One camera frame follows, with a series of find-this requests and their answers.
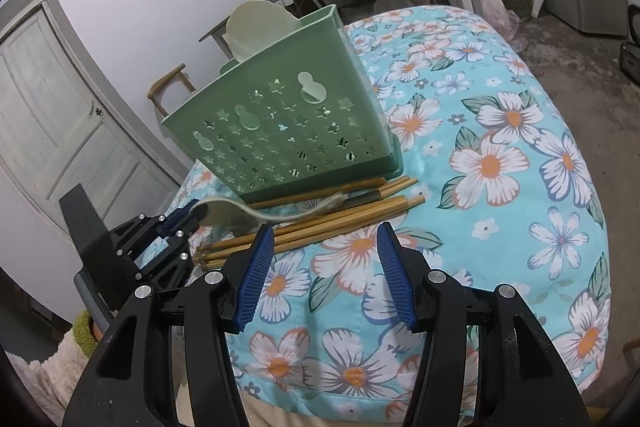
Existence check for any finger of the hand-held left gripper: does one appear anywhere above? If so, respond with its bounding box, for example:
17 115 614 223
112 202 201 258
135 231 194 294

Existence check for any white door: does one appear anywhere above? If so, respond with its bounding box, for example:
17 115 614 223
0 0 183 253

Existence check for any green plastic utensil basket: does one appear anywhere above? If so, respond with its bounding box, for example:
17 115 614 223
160 4 405 208

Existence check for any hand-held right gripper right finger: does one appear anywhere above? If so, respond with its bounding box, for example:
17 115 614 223
377 222 598 427

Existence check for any bunch of wooden chopsticks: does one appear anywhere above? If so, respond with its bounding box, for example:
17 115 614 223
196 176 427 270

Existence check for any floral blue blanket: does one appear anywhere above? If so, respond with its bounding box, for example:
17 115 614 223
165 4 616 423

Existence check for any pink plastic bag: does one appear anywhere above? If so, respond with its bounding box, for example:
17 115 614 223
482 0 523 40

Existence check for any beige spoon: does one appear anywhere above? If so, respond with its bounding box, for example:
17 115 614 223
192 192 346 240

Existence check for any wooden chair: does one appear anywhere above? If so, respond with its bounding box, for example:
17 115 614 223
147 63 198 120

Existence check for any person's left forearm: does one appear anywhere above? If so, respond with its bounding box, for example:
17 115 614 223
0 307 118 427

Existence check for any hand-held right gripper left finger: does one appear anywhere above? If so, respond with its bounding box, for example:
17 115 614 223
62 223 276 427

